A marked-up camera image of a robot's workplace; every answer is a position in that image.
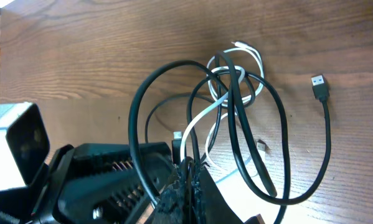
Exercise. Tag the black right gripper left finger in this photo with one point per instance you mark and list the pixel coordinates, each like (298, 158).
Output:
(173, 205)

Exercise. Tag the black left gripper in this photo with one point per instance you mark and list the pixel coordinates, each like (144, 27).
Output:
(91, 183)

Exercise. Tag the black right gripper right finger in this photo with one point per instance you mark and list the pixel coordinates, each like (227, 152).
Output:
(208, 204)

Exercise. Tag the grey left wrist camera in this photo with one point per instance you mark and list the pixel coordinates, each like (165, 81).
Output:
(24, 144)

